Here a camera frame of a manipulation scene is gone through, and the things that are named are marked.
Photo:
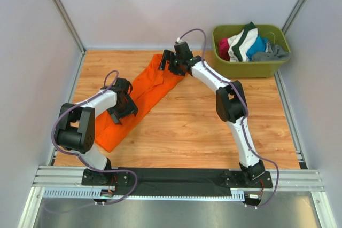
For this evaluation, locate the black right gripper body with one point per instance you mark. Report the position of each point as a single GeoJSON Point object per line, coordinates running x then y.
{"type": "Point", "coordinates": [177, 68]}

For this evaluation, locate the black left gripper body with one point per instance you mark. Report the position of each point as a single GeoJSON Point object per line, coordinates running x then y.
{"type": "Point", "coordinates": [127, 108]}

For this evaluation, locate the orange t shirt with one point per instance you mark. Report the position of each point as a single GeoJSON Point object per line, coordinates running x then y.
{"type": "Point", "coordinates": [149, 87]}

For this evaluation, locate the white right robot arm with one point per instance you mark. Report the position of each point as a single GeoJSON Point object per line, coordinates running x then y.
{"type": "Point", "coordinates": [231, 106]}

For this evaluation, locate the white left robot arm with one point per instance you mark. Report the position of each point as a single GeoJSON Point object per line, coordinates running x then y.
{"type": "Point", "coordinates": [74, 131]}

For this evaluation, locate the magenta shirt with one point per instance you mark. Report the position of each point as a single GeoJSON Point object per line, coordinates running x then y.
{"type": "Point", "coordinates": [223, 48]}

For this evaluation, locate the white and green shirt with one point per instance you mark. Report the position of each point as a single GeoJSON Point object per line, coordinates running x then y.
{"type": "Point", "coordinates": [241, 43]}

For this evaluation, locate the blue shirt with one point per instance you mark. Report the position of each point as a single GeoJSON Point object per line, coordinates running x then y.
{"type": "Point", "coordinates": [260, 45]}

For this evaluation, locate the grey shirt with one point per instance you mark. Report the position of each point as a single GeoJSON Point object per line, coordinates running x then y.
{"type": "Point", "coordinates": [274, 53]}

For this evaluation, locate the olive green plastic bin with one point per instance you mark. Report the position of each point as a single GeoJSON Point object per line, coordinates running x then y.
{"type": "Point", "coordinates": [246, 69]}

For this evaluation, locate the aluminium front rail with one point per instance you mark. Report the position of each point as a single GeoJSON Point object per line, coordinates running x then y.
{"type": "Point", "coordinates": [289, 180]}

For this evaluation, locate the slotted cable duct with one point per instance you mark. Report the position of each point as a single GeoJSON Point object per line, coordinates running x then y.
{"type": "Point", "coordinates": [96, 193]}

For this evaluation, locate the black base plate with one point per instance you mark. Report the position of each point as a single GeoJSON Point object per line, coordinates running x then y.
{"type": "Point", "coordinates": [174, 181]}

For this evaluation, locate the left aluminium corner post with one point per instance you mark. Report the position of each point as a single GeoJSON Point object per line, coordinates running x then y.
{"type": "Point", "coordinates": [64, 15]}

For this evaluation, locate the aluminium corner post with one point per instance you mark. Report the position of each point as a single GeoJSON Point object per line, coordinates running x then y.
{"type": "Point", "coordinates": [300, 1]}
{"type": "Point", "coordinates": [64, 15]}

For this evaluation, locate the right aluminium corner post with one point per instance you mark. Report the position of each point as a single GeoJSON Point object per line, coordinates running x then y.
{"type": "Point", "coordinates": [300, 1]}

